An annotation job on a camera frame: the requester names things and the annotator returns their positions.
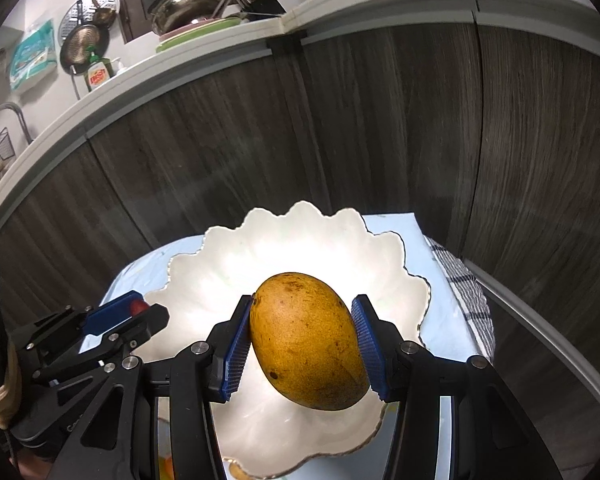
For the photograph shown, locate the person's left hand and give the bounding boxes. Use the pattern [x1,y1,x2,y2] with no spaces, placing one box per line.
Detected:
[0,342,25,430]

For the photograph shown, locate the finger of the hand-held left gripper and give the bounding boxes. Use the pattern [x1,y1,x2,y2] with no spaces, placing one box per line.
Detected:
[7,290,145,361]
[30,304,171,386]

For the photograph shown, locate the green dish soap bottle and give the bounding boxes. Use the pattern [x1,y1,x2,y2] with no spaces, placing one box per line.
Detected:
[83,45,113,92]

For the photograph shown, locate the checked dish cloth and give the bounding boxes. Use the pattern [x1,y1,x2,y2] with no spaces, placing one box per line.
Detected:
[425,236,496,361]

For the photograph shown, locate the green plate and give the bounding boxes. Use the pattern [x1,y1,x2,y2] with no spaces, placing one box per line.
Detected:
[155,17,243,53]

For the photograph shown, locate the pink plate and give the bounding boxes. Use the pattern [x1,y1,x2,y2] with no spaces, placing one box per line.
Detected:
[157,22,216,43]

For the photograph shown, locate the hanging frying pan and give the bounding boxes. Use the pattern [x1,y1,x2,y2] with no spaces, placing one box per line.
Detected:
[59,24,106,101]

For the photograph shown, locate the round metal steamer rack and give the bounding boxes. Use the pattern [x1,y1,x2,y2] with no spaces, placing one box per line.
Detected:
[57,0,121,46]

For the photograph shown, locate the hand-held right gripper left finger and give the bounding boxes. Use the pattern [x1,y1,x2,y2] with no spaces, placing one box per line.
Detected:
[45,295,254,480]

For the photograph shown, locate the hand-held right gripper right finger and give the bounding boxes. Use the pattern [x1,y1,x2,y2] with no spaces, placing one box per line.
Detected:
[351,293,564,480]

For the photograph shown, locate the white kitchen countertop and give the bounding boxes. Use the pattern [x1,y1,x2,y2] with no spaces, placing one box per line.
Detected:
[0,0,600,231]

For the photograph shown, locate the chrome faucet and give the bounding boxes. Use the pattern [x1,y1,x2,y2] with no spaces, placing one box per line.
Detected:
[0,102,33,161]

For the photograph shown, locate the wire sink basket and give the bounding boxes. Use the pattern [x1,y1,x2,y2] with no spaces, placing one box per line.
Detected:
[0,127,18,161]

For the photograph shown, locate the dark wood cabinet door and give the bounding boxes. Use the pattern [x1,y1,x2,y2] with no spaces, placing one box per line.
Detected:
[300,22,481,256]
[460,22,600,480]
[87,37,331,251]
[0,137,153,341]

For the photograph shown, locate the teal wipes packet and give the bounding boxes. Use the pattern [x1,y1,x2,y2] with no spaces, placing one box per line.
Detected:
[9,19,58,92]

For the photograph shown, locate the metal tongs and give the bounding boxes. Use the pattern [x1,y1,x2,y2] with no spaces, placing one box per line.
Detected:
[210,0,246,18]

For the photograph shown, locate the white scalloped bowl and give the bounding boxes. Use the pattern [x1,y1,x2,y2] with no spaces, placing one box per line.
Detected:
[144,201,433,478]

